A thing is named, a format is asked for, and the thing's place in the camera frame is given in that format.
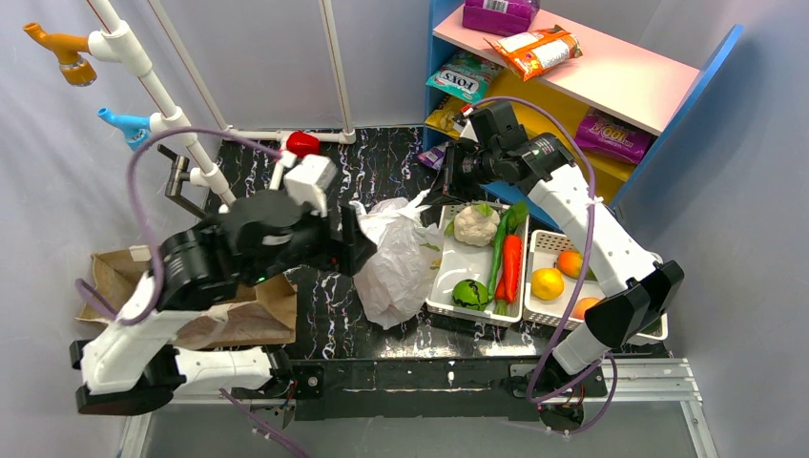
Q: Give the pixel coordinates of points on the red green mango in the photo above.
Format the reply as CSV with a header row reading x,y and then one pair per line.
x,y
570,263

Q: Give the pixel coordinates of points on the orange pipe hook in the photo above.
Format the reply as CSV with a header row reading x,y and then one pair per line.
x,y
68,50

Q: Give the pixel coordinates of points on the white plastic grocery bag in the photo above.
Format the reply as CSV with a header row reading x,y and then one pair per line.
x,y
394,283

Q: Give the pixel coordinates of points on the dark metal hook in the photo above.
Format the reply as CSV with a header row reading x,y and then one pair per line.
x,y
180,173

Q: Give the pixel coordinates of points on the white pvc pipe rack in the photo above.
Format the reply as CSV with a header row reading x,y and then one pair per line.
x,y
116,42

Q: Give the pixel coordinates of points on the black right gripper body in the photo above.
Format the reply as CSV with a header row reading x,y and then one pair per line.
x,y
452,175

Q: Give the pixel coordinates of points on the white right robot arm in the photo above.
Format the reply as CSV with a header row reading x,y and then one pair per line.
x,y
546,168

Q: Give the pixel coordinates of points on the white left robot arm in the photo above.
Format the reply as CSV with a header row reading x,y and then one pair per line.
x,y
133,366

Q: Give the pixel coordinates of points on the white fruit basket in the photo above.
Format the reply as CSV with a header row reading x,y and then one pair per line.
x,y
543,250

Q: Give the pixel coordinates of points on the green Fox's candy bag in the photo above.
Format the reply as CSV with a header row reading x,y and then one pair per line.
x,y
465,75

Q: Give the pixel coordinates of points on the blue pipe hook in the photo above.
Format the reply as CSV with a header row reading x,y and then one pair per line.
x,y
135,129

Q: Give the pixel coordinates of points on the yellow lemon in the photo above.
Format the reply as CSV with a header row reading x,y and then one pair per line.
x,y
547,284

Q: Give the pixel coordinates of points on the white cauliflower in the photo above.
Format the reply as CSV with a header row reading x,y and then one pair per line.
x,y
475,225

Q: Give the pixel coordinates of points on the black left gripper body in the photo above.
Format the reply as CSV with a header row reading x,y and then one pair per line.
x,y
348,237

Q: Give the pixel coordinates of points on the orange peach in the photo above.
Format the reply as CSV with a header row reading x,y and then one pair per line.
x,y
582,306

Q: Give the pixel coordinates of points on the orange carrot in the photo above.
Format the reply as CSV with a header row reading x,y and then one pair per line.
x,y
511,268

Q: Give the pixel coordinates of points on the white vegetable basket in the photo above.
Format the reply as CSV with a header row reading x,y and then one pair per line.
x,y
467,262

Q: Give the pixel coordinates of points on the purple snack bag right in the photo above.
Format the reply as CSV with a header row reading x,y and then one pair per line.
x,y
612,137

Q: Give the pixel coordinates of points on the colourful wooden shelf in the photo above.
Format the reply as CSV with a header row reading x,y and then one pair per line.
x,y
652,92

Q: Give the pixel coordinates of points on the red pepper toy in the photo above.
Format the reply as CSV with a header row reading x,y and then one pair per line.
x,y
302,144

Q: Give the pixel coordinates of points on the orange snack bag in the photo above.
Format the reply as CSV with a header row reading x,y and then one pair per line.
x,y
530,54

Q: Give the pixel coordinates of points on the aluminium base frame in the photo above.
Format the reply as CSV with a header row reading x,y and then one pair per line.
x,y
441,408

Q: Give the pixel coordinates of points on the green chili pepper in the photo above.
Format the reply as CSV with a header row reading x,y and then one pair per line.
x,y
510,221

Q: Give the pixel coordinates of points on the purple snack bag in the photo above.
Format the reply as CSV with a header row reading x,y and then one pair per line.
x,y
433,158
499,17
612,137

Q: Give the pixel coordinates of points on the green watermelon toy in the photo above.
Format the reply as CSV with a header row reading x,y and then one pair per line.
x,y
470,294

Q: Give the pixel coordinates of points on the purple snack bag top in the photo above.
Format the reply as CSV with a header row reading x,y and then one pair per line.
x,y
499,17

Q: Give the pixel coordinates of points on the purple snack bag bottom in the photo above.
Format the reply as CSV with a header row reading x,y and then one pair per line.
x,y
433,158

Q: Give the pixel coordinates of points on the yellow snack packet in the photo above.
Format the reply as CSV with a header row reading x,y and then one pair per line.
x,y
447,118

